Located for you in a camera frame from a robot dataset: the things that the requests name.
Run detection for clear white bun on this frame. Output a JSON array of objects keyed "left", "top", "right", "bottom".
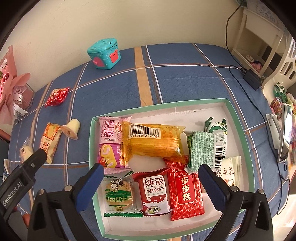
[{"left": 20, "top": 137, "right": 34, "bottom": 163}]

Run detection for white beige pastry packet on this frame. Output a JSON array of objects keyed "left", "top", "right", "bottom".
[{"left": 216, "top": 156, "right": 242, "bottom": 187}]

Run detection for orange beige swiss roll packet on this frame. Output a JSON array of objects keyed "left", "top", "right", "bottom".
[{"left": 39, "top": 123, "right": 62, "bottom": 165}]

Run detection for clear green biscuit packet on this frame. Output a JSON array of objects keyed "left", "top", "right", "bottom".
[{"left": 102, "top": 170, "right": 143, "bottom": 218}]

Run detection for red patterned cake packet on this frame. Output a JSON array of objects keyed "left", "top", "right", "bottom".
[{"left": 164, "top": 157, "right": 205, "bottom": 221}]

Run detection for pink swiss roll packet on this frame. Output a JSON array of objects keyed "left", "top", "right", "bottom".
[{"left": 97, "top": 116, "right": 132, "bottom": 174}]

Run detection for green patterned snack packet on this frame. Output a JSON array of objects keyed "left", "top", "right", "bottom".
[{"left": 187, "top": 131, "right": 225, "bottom": 173}]

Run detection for round orange jelly cup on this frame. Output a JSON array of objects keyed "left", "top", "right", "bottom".
[{"left": 61, "top": 119, "right": 80, "bottom": 140}]

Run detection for green white biscuit packet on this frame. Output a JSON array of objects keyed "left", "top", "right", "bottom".
[{"left": 204, "top": 117, "right": 227, "bottom": 158}]

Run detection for red milk biscuit packet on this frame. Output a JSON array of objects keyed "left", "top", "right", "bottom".
[{"left": 132, "top": 167, "right": 172, "bottom": 216}]

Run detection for red foil candy packet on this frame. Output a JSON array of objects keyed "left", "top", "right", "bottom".
[{"left": 45, "top": 87, "right": 70, "bottom": 106}]

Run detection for yellow cake packet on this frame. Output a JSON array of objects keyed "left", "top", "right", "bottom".
[{"left": 122, "top": 121, "right": 187, "bottom": 165}]

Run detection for blue plaid tablecloth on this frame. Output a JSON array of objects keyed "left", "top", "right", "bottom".
[{"left": 8, "top": 43, "right": 289, "bottom": 216}]

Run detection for clear glass vase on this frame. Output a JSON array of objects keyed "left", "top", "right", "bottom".
[{"left": 13, "top": 84, "right": 35, "bottom": 116}]

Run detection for smartphone on stand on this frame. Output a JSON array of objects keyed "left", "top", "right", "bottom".
[{"left": 266, "top": 103, "right": 292, "bottom": 163}]

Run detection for teal rimmed white box lid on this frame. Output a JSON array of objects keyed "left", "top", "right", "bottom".
[{"left": 92, "top": 98, "right": 255, "bottom": 240}]

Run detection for pink paper flower bouquet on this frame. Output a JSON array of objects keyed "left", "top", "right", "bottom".
[{"left": 1, "top": 45, "right": 31, "bottom": 125}]

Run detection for black power adapter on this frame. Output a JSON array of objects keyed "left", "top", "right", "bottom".
[{"left": 243, "top": 69, "right": 261, "bottom": 90}]

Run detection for teal toy house box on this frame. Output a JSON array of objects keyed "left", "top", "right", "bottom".
[{"left": 87, "top": 38, "right": 121, "bottom": 70}]

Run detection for white wooden shelf unit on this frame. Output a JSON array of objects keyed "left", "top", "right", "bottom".
[{"left": 231, "top": 8, "right": 295, "bottom": 81}]

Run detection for black cable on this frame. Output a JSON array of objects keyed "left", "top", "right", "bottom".
[{"left": 225, "top": 1, "right": 290, "bottom": 215}]

